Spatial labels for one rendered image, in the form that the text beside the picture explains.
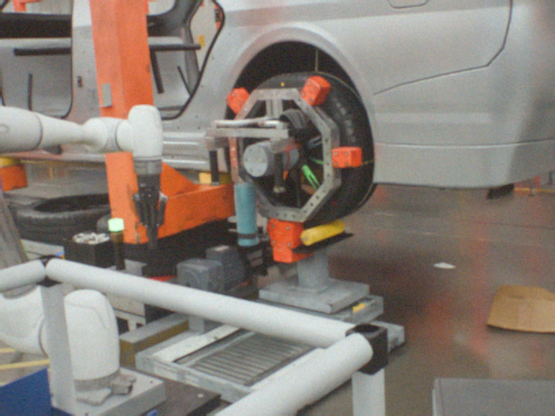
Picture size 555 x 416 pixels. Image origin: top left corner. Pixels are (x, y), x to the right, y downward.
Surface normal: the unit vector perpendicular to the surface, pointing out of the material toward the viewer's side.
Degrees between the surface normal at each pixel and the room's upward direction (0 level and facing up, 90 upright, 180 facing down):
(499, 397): 0
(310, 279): 90
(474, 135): 91
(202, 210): 90
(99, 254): 90
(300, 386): 56
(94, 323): 75
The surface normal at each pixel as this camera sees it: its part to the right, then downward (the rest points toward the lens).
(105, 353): 0.67, 0.12
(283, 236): -0.63, 0.19
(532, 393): -0.06, -0.98
